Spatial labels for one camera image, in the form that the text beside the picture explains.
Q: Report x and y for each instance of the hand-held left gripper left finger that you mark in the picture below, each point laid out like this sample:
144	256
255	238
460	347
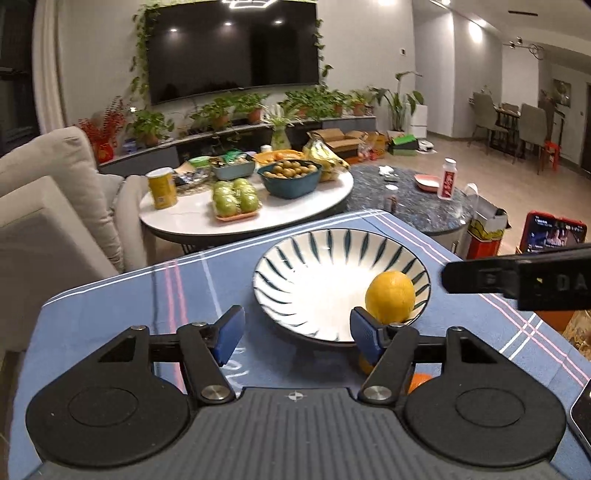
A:
230	333

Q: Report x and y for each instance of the hexagonal ceiling light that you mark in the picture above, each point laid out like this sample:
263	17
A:
244	3

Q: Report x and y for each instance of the white robot vacuum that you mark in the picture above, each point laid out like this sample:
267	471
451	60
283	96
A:
426	146

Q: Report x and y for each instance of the yellow lemon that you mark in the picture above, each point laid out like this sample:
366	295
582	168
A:
390	295

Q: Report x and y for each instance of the white bowl with teal stripes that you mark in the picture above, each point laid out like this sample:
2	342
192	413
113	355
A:
318	286

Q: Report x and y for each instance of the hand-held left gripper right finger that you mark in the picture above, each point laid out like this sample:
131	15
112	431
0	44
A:
362	333

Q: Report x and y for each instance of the yellow can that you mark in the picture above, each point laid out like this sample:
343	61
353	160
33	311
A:
161	190

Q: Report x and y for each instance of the hanging vine plant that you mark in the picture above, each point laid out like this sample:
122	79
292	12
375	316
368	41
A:
321	55
141	50

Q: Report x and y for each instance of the green apple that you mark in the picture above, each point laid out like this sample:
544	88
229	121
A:
223	189
242	185
225	206
249	202

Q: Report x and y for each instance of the white air purifier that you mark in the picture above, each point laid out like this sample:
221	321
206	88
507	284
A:
419	121

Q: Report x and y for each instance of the dining table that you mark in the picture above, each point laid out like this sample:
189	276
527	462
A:
508	120

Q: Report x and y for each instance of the pink dish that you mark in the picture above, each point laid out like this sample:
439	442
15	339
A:
427	182

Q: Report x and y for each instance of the framed wall picture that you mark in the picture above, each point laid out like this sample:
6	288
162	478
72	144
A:
562	92

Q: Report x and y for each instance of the potted green plant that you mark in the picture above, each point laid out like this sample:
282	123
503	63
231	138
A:
302	101
251	106
359	102
217	113
338	101
150	127

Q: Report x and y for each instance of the orange bowl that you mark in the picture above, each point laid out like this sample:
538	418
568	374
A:
265	158

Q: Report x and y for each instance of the ceiling track light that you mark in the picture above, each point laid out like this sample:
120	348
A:
526	46

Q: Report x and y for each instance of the pink fruit tray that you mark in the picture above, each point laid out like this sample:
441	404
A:
238	218

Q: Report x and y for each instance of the silver phone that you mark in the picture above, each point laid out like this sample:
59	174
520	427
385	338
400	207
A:
582	415

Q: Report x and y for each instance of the beige sofa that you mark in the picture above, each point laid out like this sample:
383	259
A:
46	207

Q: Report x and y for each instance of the tall leafy floor plant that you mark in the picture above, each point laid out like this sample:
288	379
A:
397	104

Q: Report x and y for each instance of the dark marble coffee table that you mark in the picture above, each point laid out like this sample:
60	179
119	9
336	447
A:
415	207

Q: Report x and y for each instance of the white tissue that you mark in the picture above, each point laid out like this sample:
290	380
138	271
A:
387	170

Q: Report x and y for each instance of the red stool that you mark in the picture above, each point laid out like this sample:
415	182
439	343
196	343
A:
551	152

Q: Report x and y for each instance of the light curtain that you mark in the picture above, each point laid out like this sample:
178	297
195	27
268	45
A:
46	69

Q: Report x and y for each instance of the grey television cabinet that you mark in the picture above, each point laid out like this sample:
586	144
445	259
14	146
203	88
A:
323	127

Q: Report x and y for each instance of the green and black box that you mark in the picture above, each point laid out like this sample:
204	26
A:
404	144

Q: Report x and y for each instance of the bunch of bananas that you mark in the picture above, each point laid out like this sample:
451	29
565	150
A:
323	154

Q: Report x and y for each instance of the white and yellow bag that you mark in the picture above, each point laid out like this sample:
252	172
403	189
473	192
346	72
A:
485	230

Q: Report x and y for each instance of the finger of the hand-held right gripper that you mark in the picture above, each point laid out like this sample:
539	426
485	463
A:
554	253
475	277

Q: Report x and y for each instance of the foil snack packets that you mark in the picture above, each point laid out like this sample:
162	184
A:
194	177

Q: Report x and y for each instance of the grey-blue bowl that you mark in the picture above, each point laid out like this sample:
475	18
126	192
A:
233	170

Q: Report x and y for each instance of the red flower plant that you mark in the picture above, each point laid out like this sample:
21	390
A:
104	127

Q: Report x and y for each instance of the grey dining chair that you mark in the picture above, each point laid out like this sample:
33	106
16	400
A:
533	124
482	113
510	107

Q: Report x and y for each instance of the white bottle with red label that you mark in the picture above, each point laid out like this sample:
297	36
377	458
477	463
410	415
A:
447	182

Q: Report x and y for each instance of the white round coffee table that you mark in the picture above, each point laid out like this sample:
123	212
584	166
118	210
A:
194	217

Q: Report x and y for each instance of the wall television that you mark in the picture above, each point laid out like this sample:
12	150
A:
231	46

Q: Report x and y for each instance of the open cardboard box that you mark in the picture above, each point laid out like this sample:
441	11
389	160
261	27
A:
337	141

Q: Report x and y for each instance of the green lidded container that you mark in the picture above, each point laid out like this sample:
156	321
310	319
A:
199	161

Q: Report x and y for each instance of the glass vase with grass plant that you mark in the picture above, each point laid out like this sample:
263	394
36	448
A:
279	136

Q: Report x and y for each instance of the red tablet with video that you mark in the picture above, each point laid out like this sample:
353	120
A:
549	233

